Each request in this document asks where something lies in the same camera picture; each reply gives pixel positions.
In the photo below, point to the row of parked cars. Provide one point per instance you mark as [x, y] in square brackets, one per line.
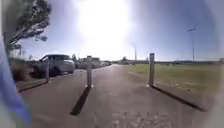
[95, 62]

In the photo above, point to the grass field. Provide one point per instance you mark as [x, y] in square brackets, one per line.
[180, 75]

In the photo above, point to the white car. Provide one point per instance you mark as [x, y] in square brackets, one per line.
[56, 64]

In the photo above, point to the grey bollard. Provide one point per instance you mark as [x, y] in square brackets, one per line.
[47, 70]
[89, 71]
[151, 70]

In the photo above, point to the double street lamp pole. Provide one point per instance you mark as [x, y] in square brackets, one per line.
[135, 52]

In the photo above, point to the small distant tree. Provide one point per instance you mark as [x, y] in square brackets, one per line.
[124, 59]

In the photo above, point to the leafy tree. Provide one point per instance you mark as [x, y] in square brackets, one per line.
[23, 20]

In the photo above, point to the tall street lamp pole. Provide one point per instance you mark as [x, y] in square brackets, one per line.
[192, 45]

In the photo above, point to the concrete kerb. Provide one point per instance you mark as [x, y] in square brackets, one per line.
[31, 86]

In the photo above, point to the grey asphalt path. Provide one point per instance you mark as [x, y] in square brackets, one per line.
[120, 96]

